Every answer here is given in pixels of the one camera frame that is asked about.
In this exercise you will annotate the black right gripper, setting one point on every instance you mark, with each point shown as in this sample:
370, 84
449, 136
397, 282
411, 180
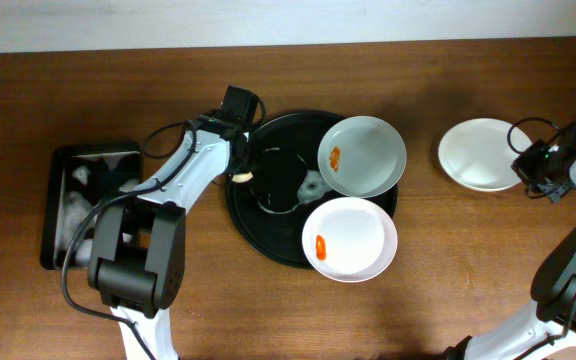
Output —
526, 167

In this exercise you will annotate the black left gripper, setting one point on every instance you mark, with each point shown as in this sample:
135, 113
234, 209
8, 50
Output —
241, 161

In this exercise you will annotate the green and yellow sponge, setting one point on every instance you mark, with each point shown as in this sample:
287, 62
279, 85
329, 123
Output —
242, 177

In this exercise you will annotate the white plate with orange stain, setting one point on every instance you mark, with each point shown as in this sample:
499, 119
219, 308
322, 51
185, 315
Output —
476, 155

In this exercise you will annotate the white plate with ketchup smear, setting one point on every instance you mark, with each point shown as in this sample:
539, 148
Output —
362, 156

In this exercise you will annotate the white plate with ketchup blob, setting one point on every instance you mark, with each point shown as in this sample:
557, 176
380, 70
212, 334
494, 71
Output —
349, 240

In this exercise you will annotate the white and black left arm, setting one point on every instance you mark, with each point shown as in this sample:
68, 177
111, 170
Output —
138, 253

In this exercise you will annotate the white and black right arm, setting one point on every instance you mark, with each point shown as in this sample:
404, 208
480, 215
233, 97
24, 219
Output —
547, 324

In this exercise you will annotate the round black serving tray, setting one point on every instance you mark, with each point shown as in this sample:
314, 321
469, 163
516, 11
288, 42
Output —
270, 210

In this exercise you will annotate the black rectangular water tray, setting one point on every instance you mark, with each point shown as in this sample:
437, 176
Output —
80, 177

